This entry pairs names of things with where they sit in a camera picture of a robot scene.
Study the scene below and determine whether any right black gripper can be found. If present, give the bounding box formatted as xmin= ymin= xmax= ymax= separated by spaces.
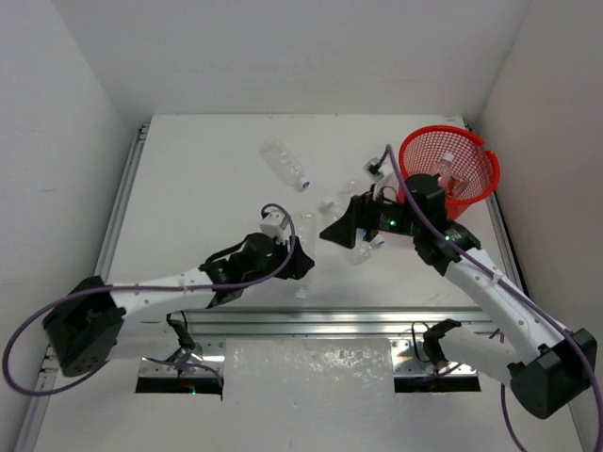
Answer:
xmin=320 ymin=182 xmax=423 ymax=246

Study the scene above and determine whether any clear bottle white cap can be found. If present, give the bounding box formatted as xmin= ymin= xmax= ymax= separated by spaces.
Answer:
xmin=318 ymin=180 xmax=372 ymax=266

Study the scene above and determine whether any clear bottle blue-white cap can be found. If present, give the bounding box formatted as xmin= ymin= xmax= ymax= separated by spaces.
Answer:
xmin=293 ymin=212 xmax=318 ymax=300

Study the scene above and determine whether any clear bottle top blue cap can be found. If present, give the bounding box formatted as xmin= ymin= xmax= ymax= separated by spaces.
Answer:
xmin=259 ymin=137 xmax=311 ymax=191

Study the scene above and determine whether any large clear bottle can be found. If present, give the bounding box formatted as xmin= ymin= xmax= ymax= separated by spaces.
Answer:
xmin=435 ymin=152 xmax=460 ymax=197

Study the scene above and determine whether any red cap red label bottle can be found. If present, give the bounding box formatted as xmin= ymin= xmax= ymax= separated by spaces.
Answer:
xmin=446 ymin=174 xmax=469 ymax=199

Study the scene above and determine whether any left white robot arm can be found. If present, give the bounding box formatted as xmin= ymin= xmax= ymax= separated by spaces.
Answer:
xmin=42 ymin=204 xmax=320 ymax=378

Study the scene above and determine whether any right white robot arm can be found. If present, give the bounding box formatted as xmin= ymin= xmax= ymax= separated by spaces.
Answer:
xmin=350 ymin=174 xmax=602 ymax=419

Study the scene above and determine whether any white foam board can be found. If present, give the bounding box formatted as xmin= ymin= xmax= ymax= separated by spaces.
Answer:
xmin=223 ymin=338 xmax=394 ymax=408

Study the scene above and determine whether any red plastic mesh basket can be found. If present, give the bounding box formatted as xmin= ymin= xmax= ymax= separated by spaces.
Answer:
xmin=399 ymin=125 xmax=500 ymax=219

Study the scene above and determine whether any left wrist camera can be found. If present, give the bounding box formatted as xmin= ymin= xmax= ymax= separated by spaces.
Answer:
xmin=259 ymin=211 xmax=287 ymax=243

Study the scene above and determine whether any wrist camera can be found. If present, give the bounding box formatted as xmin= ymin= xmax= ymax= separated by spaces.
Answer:
xmin=259 ymin=211 xmax=287 ymax=243
xmin=364 ymin=158 xmax=394 ymax=190

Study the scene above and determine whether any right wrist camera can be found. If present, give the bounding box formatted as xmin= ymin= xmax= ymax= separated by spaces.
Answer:
xmin=364 ymin=158 xmax=394 ymax=190

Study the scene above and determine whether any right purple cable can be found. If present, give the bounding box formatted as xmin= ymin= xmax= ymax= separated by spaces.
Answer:
xmin=384 ymin=143 xmax=603 ymax=452

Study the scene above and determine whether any aluminium table edge rail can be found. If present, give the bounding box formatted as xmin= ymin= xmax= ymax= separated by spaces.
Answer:
xmin=13 ymin=120 xmax=557 ymax=452

